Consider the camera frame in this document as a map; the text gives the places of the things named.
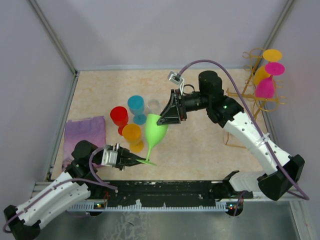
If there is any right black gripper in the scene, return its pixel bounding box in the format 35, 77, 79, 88
156, 89, 210, 126

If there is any clear wine glass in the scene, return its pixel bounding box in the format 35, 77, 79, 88
146, 99, 162, 115
167, 126, 174, 133

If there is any orange wine glass front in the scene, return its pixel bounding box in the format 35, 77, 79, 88
122, 123, 144, 153

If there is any orange wine glass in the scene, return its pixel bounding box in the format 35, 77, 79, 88
252, 49, 283, 86
122, 123, 144, 153

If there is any green plastic wine glass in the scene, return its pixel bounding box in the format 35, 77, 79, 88
136, 113, 169, 166

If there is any blue plastic wine glass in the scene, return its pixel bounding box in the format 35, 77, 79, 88
127, 95, 147, 126

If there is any red plastic wine glass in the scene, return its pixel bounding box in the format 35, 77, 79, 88
110, 106, 129, 136

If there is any pink plastic wine glass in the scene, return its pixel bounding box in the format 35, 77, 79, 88
255, 62, 286, 99

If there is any orange wine glass back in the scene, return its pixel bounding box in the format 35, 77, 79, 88
252, 49, 283, 86

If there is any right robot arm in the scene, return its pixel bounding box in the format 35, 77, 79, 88
157, 70, 305, 201

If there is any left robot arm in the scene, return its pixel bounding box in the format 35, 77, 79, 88
2, 140, 144, 240

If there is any purple printed cloth bag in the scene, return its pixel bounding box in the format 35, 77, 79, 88
61, 116, 106, 171

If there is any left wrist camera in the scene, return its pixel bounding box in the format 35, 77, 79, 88
101, 145, 118, 167

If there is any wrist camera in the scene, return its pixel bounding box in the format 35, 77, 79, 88
101, 145, 118, 167
167, 71, 185, 95

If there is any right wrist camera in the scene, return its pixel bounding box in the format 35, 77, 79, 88
167, 71, 185, 95

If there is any gold wire glass rack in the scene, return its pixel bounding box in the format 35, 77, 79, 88
223, 47, 288, 150

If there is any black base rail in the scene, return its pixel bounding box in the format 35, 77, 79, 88
89, 180, 241, 207

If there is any white toothed cable duct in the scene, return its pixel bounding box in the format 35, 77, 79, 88
67, 200, 229, 212

